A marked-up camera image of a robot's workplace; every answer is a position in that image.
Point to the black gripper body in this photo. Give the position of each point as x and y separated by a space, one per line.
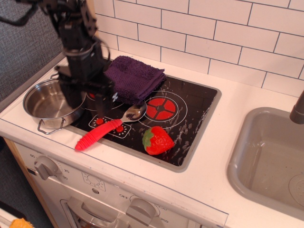
86 71

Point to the stainless steel bowl pot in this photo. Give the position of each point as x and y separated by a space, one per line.
47 105

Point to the black toy stovetop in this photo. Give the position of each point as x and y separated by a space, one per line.
182 108

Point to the red toy strawberry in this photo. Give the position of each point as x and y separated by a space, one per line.
156 141

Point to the grey left oven knob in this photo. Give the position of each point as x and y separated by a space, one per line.
45 167

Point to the grey right oven knob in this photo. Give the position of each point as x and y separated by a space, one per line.
141 211

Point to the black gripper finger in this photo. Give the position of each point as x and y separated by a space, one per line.
103 103
73 95

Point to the grey sink basin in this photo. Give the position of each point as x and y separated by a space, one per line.
267 163

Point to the yellow black object corner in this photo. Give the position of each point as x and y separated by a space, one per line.
20 223

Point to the grey oven door handle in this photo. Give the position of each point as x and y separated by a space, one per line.
88 216

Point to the grey faucet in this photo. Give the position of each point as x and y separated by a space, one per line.
297 113

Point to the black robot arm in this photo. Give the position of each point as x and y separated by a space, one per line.
76 27

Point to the purple folded towel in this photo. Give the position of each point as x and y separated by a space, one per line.
133 79

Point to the grey oven knob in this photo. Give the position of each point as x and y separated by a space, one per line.
141 211
45 167

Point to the red handled metal spoon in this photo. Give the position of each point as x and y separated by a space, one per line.
132 114

